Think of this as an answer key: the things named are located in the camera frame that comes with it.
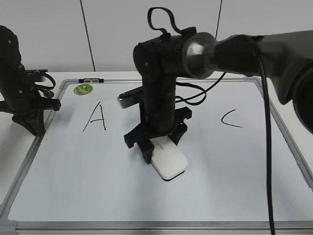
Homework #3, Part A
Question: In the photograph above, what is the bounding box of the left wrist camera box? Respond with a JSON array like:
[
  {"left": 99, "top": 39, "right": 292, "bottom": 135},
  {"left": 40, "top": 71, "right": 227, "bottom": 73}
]
[{"left": 25, "top": 69, "right": 48, "bottom": 82}]

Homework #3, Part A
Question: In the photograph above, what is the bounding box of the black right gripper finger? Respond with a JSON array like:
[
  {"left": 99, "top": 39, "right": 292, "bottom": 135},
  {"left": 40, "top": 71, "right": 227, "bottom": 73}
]
[
  {"left": 169, "top": 126, "right": 187, "bottom": 145},
  {"left": 139, "top": 140, "right": 154, "bottom": 164}
]

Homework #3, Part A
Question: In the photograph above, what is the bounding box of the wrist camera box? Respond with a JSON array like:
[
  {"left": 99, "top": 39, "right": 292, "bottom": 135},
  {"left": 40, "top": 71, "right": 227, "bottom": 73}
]
[
  {"left": 25, "top": 69, "right": 48, "bottom": 82},
  {"left": 117, "top": 86, "right": 143, "bottom": 109}
]

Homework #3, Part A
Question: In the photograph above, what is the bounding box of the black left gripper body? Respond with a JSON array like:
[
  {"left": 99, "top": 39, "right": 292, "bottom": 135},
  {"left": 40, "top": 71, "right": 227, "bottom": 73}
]
[{"left": 0, "top": 96, "right": 61, "bottom": 118}]

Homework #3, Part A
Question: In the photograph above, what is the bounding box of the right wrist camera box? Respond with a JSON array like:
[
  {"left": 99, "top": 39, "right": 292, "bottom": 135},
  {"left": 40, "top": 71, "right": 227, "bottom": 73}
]
[{"left": 117, "top": 86, "right": 143, "bottom": 109}]

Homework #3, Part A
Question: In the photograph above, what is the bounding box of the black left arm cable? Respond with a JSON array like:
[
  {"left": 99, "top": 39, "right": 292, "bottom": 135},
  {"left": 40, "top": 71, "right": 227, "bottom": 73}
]
[{"left": 22, "top": 70, "right": 56, "bottom": 98}]

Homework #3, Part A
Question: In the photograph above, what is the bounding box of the white board eraser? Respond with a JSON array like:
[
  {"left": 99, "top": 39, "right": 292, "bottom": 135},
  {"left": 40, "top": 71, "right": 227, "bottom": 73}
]
[{"left": 151, "top": 136, "right": 188, "bottom": 181}]

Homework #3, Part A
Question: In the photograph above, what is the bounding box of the round green magnet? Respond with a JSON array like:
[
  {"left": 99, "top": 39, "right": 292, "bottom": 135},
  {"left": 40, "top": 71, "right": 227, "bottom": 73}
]
[{"left": 73, "top": 84, "right": 93, "bottom": 95}]

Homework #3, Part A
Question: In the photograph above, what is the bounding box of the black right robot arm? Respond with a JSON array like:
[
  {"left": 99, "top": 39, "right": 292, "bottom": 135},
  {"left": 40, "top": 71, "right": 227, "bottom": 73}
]
[{"left": 124, "top": 30, "right": 313, "bottom": 163}]

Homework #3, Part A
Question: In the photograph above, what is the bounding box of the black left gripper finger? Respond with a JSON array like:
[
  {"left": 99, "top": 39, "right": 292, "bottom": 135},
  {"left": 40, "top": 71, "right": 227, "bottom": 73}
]
[{"left": 12, "top": 111, "right": 45, "bottom": 136}]

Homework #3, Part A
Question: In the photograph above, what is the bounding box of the white board with grey frame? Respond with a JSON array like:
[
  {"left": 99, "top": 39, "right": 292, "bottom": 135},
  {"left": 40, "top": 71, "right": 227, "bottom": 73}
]
[{"left": 0, "top": 76, "right": 313, "bottom": 235}]

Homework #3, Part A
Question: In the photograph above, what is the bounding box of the black grey board clip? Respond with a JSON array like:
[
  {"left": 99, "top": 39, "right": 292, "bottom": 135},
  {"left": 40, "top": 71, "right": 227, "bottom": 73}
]
[{"left": 78, "top": 78, "right": 104, "bottom": 83}]

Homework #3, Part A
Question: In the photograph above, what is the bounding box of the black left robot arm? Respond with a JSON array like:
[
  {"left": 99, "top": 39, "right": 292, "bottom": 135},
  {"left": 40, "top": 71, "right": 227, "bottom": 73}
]
[{"left": 0, "top": 25, "right": 61, "bottom": 136}]

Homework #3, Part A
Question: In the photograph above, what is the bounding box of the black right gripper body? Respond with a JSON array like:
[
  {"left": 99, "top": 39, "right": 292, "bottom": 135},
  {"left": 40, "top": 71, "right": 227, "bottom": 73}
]
[{"left": 124, "top": 107, "right": 192, "bottom": 148}]

